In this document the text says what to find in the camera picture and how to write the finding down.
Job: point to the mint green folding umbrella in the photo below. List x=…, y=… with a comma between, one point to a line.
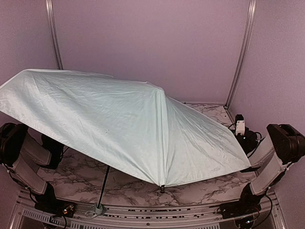
x=131, y=126

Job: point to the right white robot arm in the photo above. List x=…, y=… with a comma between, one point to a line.
x=282, y=147

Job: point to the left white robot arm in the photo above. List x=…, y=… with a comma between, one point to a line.
x=23, y=156

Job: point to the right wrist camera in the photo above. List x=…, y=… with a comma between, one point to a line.
x=239, y=125

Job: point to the right aluminium frame post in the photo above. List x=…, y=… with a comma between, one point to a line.
x=243, y=51

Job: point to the aluminium frame post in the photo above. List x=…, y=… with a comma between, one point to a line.
x=54, y=38
x=243, y=51

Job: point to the front aluminium rail base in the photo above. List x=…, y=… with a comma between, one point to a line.
x=204, y=216

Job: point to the left aluminium frame post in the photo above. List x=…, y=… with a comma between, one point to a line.
x=54, y=38

